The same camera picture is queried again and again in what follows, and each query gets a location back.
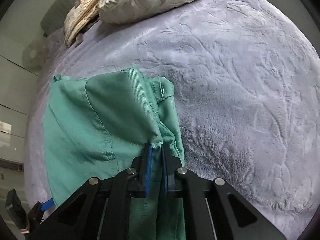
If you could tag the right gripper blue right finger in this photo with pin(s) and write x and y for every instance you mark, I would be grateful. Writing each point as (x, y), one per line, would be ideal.
(213, 209)

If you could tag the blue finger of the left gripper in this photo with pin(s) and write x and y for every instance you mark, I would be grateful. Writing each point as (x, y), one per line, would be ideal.
(47, 205)

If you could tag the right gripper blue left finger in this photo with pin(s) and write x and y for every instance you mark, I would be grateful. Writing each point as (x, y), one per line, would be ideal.
(100, 209)

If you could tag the green work shirt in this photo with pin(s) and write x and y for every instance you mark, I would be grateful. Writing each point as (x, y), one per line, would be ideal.
(95, 127)

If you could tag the lavender plush bedspread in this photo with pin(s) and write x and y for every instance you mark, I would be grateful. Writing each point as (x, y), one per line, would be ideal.
(247, 95)

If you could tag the white wardrobe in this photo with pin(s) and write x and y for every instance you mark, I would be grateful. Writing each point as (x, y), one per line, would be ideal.
(17, 87)

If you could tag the white electric fan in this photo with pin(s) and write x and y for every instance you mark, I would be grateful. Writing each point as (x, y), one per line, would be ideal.
(34, 55)

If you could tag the beige crumpled blanket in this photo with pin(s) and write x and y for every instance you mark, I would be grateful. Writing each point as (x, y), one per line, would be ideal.
(78, 17)

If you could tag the grey quilted headboard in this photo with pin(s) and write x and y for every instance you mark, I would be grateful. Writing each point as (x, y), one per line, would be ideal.
(54, 18)

